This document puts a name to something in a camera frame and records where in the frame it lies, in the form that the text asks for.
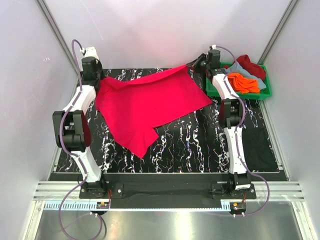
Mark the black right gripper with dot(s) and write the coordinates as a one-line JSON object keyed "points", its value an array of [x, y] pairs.
{"points": [[195, 62]]}

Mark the pink red t-shirt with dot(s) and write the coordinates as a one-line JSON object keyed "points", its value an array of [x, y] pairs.
{"points": [[133, 109]]}

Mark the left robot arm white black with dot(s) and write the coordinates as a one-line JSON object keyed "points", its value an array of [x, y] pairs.
{"points": [[72, 132]]}

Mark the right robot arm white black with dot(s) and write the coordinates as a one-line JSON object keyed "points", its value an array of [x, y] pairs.
{"points": [[231, 118]]}

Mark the grey blue t-shirt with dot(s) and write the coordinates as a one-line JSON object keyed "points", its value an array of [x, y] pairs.
{"points": [[236, 68]]}

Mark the dark red t-shirt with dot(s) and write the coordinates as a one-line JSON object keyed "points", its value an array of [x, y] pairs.
{"points": [[252, 68]]}

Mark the orange t-shirt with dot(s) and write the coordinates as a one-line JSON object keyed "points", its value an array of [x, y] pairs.
{"points": [[243, 85]]}

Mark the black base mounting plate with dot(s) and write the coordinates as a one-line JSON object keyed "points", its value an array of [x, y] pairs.
{"points": [[170, 177]]}

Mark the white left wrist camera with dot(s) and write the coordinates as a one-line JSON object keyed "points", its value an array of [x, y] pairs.
{"points": [[89, 52]]}

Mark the aluminium frame rail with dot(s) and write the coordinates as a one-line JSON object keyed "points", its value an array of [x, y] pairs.
{"points": [[277, 190]]}

